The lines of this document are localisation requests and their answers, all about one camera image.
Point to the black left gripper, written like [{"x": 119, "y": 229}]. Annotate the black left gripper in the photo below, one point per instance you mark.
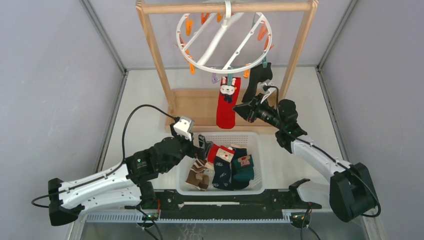
[{"x": 195, "y": 152}]

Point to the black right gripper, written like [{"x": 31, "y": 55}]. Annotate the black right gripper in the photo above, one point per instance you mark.
[{"x": 249, "y": 111}]

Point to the red sock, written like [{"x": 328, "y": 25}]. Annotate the red sock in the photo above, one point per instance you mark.
[
  {"x": 228, "y": 95},
  {"x": 211, "y": 154}
]

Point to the white perforated plastic basket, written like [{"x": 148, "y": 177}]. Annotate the white perforated plastic basket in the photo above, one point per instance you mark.
[{"x": 248, "y": 140}]

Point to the brown striped sock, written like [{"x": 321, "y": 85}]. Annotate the brown striped sock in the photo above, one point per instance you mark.
[{"x": 197, "y": 177}]

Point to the navy sock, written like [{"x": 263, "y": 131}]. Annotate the navy sock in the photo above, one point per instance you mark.
[{"x": 239, "y": 151}]

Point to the black grey sock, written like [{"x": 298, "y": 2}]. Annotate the black grey sock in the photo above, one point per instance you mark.
[{"x": 258, "y": 74}]

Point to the dark printed sock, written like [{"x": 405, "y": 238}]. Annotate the dark printed sock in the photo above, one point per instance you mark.
[{"x": 222, "y": 169}]

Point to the dark green sock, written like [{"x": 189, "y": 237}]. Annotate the dark green sock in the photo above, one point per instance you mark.
[{"x": 244, "y": 168}]

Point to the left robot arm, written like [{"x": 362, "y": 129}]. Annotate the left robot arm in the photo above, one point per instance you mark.
[{"x": 125, "y": 184}]

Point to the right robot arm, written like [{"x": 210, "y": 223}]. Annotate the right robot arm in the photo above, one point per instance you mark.
[{"x": 351, "y": 192}]

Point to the wooden hanger stand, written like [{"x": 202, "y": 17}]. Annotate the wooden hanger stand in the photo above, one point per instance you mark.
[{"x": 214, "y": 113}]

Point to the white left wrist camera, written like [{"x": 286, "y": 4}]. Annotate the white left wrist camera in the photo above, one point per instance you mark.
[{"x": 183, "y": 127}]

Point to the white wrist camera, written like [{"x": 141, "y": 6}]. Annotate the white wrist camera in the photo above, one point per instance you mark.
[
  {"x": 268, "y": 88},
  {"x": 183, "y": 127}
]

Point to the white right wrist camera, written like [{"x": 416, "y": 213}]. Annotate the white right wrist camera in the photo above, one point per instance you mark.
[{"x": 268, "y": 88}]

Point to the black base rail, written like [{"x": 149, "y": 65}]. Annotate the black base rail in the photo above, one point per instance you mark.
[{"x": 271, "y": 204}]

